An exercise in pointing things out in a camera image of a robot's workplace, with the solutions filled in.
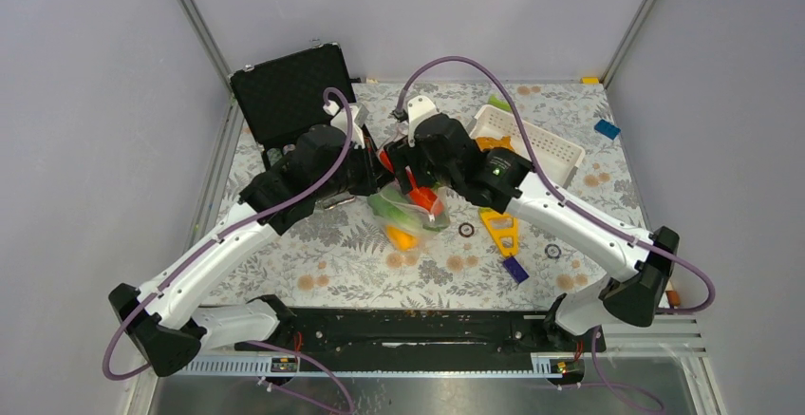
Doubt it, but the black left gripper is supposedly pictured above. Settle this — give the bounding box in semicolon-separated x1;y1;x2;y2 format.
315;137;395;200

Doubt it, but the orange carrot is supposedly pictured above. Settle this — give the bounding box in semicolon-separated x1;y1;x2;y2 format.
404;167;444;216

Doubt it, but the clear zip top bag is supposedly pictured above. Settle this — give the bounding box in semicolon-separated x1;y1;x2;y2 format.
367;182;451;236

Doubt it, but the green lettuce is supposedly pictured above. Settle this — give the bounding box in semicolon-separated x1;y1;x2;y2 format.
367;186;430;231

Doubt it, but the yellow bell pepper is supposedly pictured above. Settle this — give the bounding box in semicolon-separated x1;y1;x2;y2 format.
384;226;419;251

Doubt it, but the white plastic basket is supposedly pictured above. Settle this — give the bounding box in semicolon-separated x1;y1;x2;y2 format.
469;104;586;188

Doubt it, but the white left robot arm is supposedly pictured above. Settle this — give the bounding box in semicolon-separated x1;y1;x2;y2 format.
103;123;390;380

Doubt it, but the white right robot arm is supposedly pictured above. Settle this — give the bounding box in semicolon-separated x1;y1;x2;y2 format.
384;113;679;350

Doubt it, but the orange brown food piece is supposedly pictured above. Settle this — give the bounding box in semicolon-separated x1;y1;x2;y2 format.
476;136;514;151

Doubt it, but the black poker chip case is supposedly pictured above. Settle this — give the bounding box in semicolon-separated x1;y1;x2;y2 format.
229;43;357;168

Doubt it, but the green plastic piece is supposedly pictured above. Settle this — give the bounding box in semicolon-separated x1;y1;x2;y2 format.
487;95;512;113

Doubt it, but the yellow triangular plastic tool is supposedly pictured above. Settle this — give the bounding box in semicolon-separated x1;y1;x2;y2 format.
478;208;519;257

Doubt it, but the floral table mat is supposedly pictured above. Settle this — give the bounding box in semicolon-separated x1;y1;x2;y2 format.
206;84;644;311

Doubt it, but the purple toy brick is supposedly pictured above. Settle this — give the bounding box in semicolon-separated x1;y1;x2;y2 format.
502;256;530;284

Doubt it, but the blue toy brick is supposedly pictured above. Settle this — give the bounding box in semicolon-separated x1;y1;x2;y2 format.
594;120;621;141

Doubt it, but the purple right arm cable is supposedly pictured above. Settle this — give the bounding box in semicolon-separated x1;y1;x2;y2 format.
392;55;717;415

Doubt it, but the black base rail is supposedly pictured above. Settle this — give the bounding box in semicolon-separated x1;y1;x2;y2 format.
267;307;606;373

